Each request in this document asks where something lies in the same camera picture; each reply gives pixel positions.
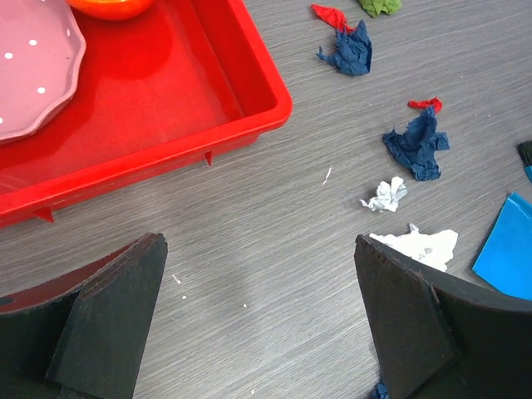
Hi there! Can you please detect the orange bowl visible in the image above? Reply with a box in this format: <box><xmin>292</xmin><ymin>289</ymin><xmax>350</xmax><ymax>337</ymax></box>
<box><xmin>66</xmin><ymin>0</ymin><xmax>155</xmax><ymax>21</ymax></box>

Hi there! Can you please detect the blue paper scrap upper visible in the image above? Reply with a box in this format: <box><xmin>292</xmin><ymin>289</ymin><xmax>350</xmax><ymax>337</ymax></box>
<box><xmin>316</xmin><ymin>20</ymin><xmax>372</xmax><ymax>76</ymax></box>

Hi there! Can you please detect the small white paper scrap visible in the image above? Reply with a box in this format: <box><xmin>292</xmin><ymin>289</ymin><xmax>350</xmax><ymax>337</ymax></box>
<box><xmin>360</xmin><ymin>176</ymin><xmax>407</xmax><ymax>213</ymax></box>

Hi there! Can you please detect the blue hand brush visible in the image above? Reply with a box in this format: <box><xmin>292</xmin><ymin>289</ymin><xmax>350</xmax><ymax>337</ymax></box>
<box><xmin>517</xmin><ymin>140</ymin><xmax>532</xmax><ymax>182</ymax></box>

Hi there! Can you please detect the small red paper scrap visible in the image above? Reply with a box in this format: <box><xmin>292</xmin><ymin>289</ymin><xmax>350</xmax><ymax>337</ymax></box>
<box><xmin>407</xmin><ymin>97</ymin><xmax>443</xmax><ymax>114</ymax></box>

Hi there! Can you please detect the large white paper scrap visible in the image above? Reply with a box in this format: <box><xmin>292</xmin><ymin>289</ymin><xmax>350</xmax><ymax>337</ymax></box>
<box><xmin>369</xmin><ymin>224</ymin><xmax>459</xmax><ymax>273</ymax></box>

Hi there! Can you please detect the blue paper scrap middle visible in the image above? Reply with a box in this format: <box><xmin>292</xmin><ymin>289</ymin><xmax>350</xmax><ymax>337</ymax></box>
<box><xmin>382</xmin><ymin>106</ymin><xmax>451</xmax><ymax>181</ymax></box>

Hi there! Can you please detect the long blue paper scrap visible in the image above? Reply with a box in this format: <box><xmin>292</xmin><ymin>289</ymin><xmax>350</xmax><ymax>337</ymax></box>
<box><xmin>368</xmin><ymin>382</ymin><xmax>389</xmax><ymax>399</ymax></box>

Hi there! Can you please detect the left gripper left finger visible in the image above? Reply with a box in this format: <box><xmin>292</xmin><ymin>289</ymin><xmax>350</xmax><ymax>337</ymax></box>
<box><xmin>1</xmin><ymin>233</ymin><xmax>168</xmax><ymax>398</ymax></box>

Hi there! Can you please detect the blue dustpan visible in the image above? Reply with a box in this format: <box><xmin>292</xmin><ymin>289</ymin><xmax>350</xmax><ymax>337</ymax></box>
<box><xmin>473</xmin><ymin>193</ymin><xmax>531</xmax><ymax>300</ymax></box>

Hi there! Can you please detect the pink polka dot plate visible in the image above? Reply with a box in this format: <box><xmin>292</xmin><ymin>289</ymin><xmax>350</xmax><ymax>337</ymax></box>
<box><xmin>1</xmin><ymin>1</ymin><xmax>86</xmax><ymax>143</ymax></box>

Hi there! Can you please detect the green paper scrap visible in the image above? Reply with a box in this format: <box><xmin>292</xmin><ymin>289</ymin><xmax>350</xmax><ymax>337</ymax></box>
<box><xmin>358</xmin><ymin>0</ymin><xmax>402</xmax><ymax>18</ymax></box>

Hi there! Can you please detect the red plastic tray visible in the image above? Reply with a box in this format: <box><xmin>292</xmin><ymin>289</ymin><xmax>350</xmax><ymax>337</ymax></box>
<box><xmin>1</xmin><ymin>1</ymin><xmax>293</xmax><ymax>226</ymax></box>

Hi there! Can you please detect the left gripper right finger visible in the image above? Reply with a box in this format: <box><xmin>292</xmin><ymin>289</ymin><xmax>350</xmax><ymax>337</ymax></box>
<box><xmin>354</xmin><ymin>234</ymin><xmax>531</xmax><ymax>398</ymax></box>

